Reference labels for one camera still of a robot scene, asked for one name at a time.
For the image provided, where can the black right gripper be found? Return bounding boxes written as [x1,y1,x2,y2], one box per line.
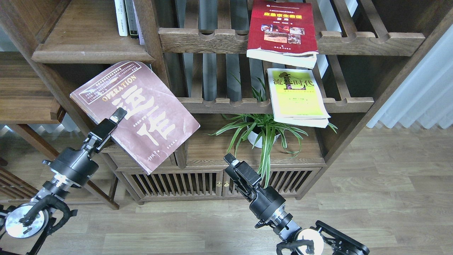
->
[224,153,289,229]

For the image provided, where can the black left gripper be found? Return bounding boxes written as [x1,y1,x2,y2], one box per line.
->
[43,108,127,187]

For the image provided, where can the maroon book white characters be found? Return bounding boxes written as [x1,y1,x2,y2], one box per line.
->
[70,61,200,174]

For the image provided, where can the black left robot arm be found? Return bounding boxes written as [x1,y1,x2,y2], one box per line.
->
[1,108,127,255]

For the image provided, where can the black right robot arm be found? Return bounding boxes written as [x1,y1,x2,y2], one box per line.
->
[224,153,369,255]

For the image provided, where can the brass drawer knob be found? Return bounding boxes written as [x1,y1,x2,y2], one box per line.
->
[216,181,230,187]

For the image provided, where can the white plant pot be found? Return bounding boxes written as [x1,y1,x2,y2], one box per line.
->
[247,129,280,149]

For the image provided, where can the green spider plant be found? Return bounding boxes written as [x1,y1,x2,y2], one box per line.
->
[214,68,337,187]

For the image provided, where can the dark wooden bookshelf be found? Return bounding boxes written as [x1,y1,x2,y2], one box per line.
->
[1,0,452,204]

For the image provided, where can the pale upright book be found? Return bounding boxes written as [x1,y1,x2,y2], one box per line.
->
[133,0,145,45]

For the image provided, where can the dark upright book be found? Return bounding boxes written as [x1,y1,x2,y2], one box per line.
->
[125,0,139,39]

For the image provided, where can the yellow green book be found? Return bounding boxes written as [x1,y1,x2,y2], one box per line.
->
[267,68,330,128]

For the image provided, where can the white upright book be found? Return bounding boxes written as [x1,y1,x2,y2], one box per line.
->
[114,0,129,36]

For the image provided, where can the red book with photos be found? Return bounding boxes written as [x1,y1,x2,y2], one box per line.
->
[246,0,319,69]

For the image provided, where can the white curtain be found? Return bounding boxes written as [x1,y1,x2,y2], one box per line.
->
[367,27,453,129]

